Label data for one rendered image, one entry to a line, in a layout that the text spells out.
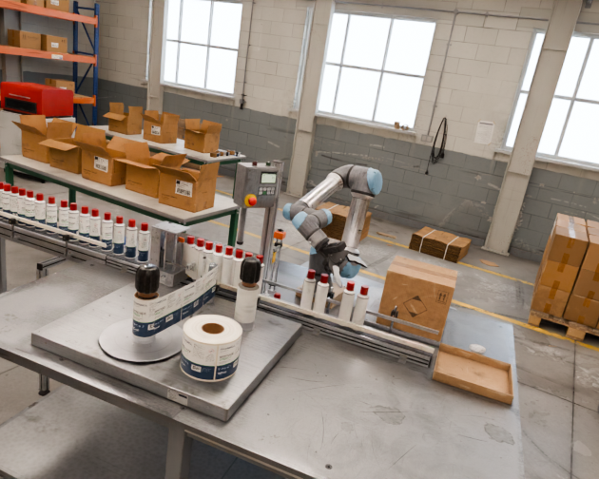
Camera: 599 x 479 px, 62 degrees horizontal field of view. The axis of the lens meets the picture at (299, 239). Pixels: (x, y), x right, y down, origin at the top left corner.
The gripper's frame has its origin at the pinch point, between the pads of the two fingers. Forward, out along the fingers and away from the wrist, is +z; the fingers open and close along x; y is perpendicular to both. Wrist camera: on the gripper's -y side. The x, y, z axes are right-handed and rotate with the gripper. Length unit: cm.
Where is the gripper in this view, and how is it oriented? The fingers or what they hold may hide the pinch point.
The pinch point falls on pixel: (355, 277)
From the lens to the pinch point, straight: 201.3
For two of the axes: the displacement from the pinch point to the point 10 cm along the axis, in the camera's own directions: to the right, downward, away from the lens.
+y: -2.1, 4.7, 8.6
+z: 6.5, 7.2, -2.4
